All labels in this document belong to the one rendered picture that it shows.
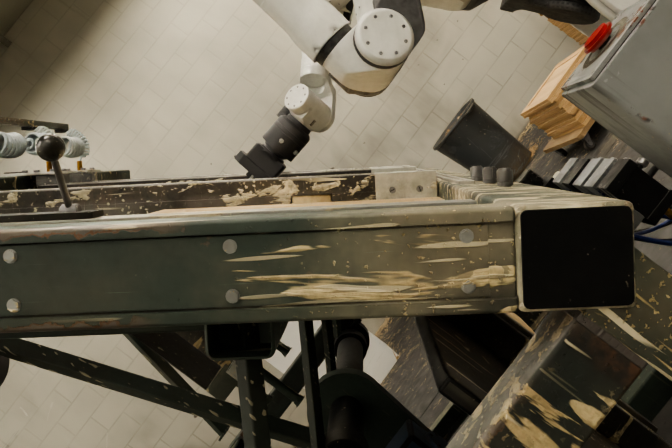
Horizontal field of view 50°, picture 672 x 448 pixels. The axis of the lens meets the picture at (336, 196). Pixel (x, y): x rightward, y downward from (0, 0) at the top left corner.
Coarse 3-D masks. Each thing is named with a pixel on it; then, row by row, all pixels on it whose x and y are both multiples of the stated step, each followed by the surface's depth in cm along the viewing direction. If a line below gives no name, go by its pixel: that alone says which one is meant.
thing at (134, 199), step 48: (0, 192) 151; (48, 192) 150; (96, 192) 150; (144, 192) 150; (192, 192) 149; (240, 192) 149; (288, 192) 149; (336, 192) 148; (384, 192) 148; (432, 192) 147
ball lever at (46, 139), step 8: (48, 136) 96; (56, 136) 97; (40, 144) 96; (48, 144) 96; (56, 144) 96; (64, 144) 98; (40, 152) 96; (48, 152) 96; (56, 152) 97; (64, 152) 98; (48, 160) 97; (56, 160) 98; (56, 168) 99; (56, 176) 100; (64, 184) 101; (64, 192) 101; (64, 200) 102; (64, 208) 102; (72, 208) 102; (80, 208) 104
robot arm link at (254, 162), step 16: (272, 128) 165; (256, 144) 165; (272, 144) 163; (288, 144) 163; (240, 160) 165; (256, 160) 165; (272, 160) 165; (288, 160) 165; (256, 176) 165; (272, 176) 165
